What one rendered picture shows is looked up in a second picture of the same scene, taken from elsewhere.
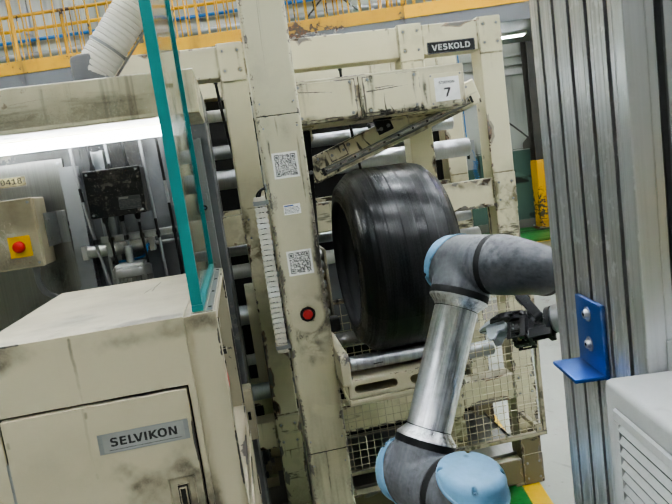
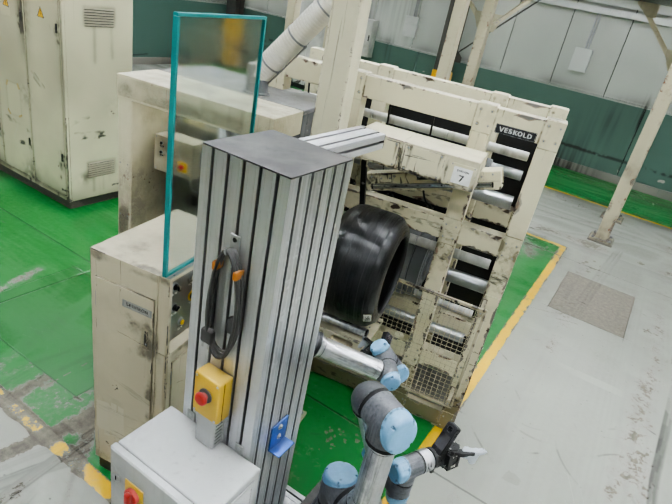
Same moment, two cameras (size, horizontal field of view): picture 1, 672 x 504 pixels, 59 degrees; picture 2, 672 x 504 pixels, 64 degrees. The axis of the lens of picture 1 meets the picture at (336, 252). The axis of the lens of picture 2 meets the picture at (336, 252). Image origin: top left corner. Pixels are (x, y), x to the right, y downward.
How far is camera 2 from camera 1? 1.46 m
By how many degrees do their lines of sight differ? 31
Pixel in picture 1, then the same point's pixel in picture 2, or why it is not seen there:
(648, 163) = (190, 357)
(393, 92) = (422, 163)
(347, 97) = (391, 153)
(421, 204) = (362, 255)
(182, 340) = (156, 284)
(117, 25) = (275, 54)
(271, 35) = (329, 113)
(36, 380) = (108, 268)
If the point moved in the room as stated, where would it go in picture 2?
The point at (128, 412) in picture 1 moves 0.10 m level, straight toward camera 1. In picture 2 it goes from (133, 297) to (120, 310)
